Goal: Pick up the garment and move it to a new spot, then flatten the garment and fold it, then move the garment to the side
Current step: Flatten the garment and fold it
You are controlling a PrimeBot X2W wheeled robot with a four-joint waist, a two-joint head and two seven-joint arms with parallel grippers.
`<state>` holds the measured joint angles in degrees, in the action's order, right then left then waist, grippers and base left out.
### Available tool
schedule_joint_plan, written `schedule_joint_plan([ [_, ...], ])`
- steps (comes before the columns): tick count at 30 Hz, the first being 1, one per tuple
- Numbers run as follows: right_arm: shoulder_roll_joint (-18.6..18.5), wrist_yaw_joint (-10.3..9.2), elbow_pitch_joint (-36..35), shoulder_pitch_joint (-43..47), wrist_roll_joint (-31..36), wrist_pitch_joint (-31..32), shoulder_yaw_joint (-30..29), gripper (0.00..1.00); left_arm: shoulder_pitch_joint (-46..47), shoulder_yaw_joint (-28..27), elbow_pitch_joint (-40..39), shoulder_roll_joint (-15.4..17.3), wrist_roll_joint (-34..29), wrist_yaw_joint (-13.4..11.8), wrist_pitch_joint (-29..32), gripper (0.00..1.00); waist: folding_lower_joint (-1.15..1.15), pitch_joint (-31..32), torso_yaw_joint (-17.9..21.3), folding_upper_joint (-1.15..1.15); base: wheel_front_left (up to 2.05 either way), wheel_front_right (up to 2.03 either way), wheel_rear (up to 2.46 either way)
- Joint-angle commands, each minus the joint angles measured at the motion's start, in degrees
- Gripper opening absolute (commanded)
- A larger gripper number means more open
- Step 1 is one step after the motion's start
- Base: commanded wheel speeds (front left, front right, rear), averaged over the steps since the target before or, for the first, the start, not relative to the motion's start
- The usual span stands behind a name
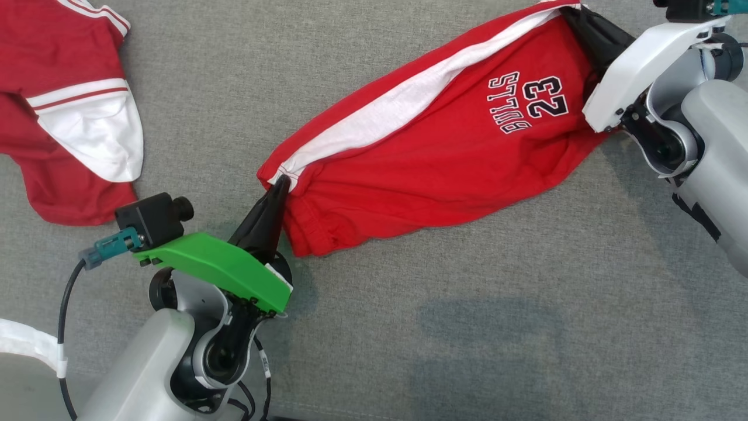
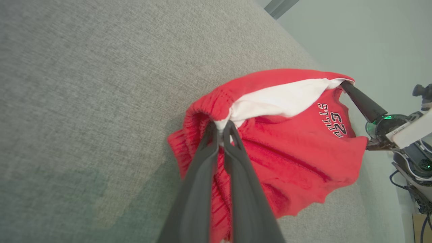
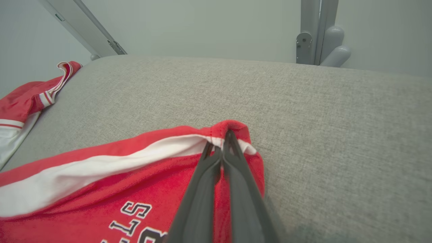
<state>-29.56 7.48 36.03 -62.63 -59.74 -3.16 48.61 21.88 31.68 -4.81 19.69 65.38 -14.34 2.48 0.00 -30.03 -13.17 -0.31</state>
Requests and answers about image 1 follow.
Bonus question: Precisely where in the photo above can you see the red shorts with white stripe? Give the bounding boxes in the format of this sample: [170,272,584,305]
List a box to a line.
[257,0,614,258]

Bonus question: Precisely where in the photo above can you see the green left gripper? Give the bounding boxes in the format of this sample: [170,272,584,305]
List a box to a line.
[133,174,294,320]

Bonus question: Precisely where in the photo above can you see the teal left camera connector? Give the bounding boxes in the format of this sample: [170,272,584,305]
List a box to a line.
[79,227,142,270]

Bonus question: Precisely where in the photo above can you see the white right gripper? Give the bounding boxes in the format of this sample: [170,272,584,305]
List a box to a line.
[561,6,732,134]

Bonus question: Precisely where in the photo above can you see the grey fabric sofa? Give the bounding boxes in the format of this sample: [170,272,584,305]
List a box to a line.
[0,0,748,421]

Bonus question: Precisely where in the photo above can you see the white fabric strip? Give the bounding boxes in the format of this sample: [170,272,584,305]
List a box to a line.
[0,318,68,378]

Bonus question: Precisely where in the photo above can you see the red jersey with white trim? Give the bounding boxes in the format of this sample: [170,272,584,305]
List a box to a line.
[0,0,144,226]

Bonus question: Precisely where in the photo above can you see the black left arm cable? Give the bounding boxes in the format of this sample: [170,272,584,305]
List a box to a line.
[57,259,89,421]

